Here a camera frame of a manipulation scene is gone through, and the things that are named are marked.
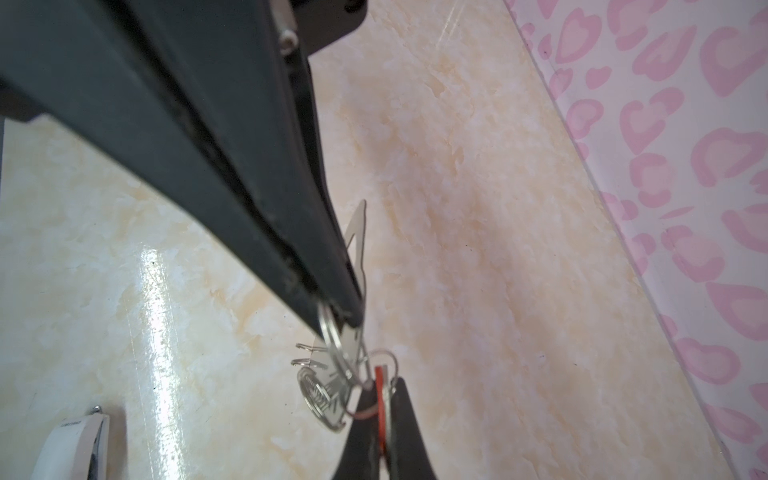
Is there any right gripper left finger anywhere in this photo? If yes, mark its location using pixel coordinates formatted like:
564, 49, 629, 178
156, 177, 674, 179
332, 389, 380, 480

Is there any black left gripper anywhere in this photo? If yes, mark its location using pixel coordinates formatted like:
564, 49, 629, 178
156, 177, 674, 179
109, 0, 368, 327

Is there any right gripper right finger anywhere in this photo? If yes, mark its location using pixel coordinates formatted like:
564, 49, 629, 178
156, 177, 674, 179
387, 377, 437, 480

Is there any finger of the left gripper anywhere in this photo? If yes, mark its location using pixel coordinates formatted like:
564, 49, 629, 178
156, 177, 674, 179
0, 0, 328, 337

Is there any red tagged key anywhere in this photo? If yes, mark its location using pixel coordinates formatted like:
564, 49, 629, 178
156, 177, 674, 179
348, 348, 399, 462

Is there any small white plastic object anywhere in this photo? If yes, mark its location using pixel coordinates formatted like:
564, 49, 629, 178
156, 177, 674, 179
31, 406, 110, 480

